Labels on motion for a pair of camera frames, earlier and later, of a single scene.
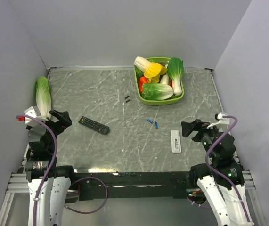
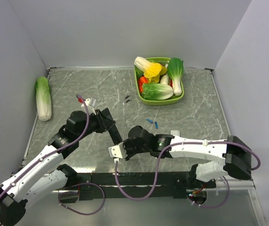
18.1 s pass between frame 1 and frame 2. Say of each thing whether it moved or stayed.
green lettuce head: stayed
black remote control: moved
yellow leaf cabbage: stayed
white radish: stayed
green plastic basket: stayed
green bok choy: stayed
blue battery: stayed
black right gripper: moved
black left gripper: moved
